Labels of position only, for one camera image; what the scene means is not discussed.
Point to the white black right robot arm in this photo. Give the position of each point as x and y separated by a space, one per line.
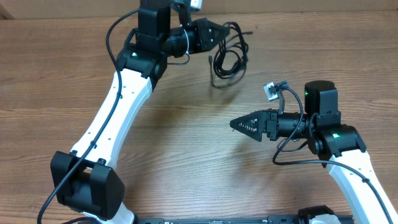
339 147

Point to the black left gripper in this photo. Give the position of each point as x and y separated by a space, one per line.
202 42

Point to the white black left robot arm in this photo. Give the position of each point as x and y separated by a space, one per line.
85 178

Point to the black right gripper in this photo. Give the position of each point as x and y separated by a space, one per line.
260 117

